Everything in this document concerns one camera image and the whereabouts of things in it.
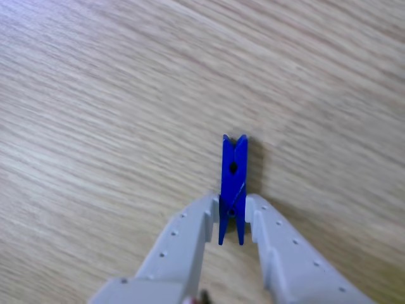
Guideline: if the blue clothes peg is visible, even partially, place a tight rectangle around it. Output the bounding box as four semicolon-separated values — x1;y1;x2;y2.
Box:
217;134;249;246

